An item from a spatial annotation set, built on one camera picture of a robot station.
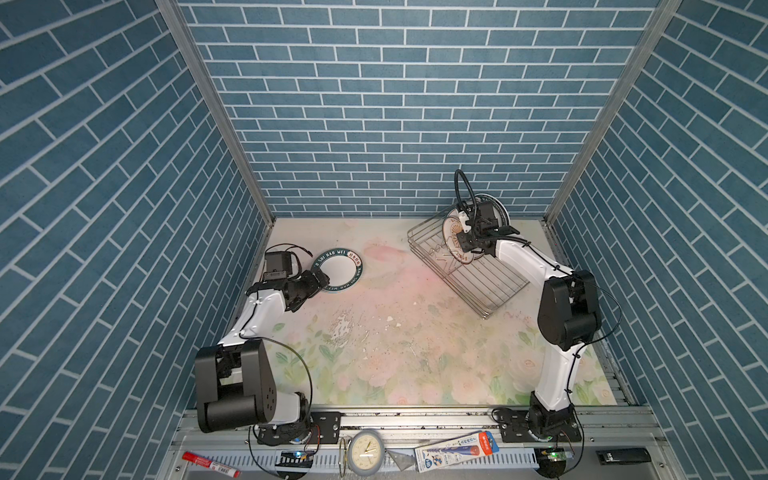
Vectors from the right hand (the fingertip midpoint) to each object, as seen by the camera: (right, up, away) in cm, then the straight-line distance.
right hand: (467, 229), depth 98 cm
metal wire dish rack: (+7, -18, +1) cm, 20 cm away
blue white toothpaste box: (-9, -54, -28) cm, 61 cm away
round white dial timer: (-30, -52, -31) cm, 68 cm away
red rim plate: (-43, -13, +7) cm, 45 cm away
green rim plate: (-4, +2, +3) cm, 5 cm away
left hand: (-47, -17, -9) cm, 50 cm away
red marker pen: (-61, -56, -31) cm, 89 cm away
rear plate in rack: (+12, +4, +1) cm, 13 cm away
